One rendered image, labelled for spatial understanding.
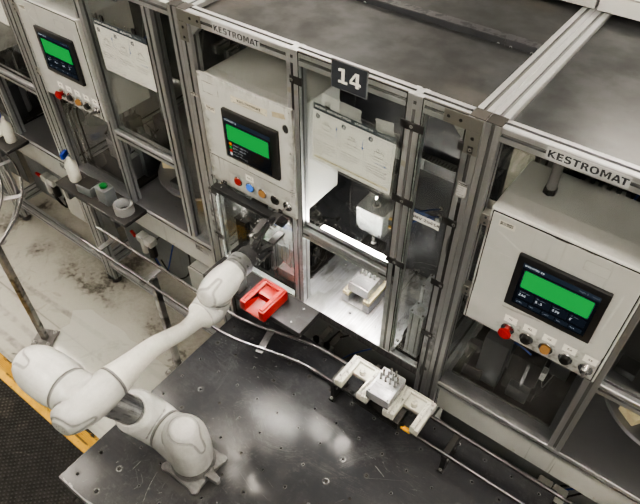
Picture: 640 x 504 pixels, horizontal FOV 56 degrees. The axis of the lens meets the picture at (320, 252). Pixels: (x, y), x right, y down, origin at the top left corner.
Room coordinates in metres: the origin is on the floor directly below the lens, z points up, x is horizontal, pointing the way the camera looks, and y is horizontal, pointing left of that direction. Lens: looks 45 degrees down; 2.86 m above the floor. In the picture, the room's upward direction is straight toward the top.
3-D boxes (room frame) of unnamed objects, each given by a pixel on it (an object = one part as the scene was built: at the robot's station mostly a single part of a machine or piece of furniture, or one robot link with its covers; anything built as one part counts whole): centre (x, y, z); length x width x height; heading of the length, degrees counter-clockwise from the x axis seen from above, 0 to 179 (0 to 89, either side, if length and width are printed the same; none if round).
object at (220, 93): (1.85, 0.19, 1.60); 0.42 x 0.29 x 0.46; 53
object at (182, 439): (1.03, 0.48, 0.85); 0.18 x 0.16 x 0.22; 57
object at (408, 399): (1.22, -0.24, 0.84); 0.36 x 0.14 x 0.10; 53
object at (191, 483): (1.02, 0.46, 0.71); 0.22 x 0.18 x 0.06; 53
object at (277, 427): (0.95, 0.05, 0.66); 1.50 x 1.06 x 0.04; 53
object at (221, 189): (1.74, 0.27, 1.37); 0.36 x 0.04 x 0.04; 53
